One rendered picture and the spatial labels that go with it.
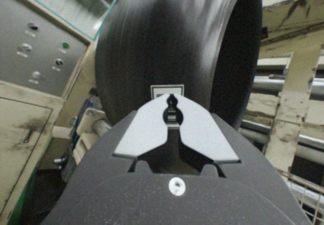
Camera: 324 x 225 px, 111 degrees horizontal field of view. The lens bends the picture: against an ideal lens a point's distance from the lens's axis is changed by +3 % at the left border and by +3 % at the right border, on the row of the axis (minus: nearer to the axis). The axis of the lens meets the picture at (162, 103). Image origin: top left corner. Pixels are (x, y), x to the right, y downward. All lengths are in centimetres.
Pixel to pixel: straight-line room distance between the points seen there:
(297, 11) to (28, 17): 117
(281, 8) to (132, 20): 71
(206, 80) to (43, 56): 78
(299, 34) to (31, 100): 127
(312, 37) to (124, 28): 81
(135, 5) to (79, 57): 68
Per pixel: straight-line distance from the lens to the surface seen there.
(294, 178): 67
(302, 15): 85
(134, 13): 20
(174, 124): 15
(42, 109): 81
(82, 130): 49
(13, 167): 92
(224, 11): 21
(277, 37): 85
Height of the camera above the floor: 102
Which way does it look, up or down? 6 degrees up
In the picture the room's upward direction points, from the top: 22 degrees clockwise
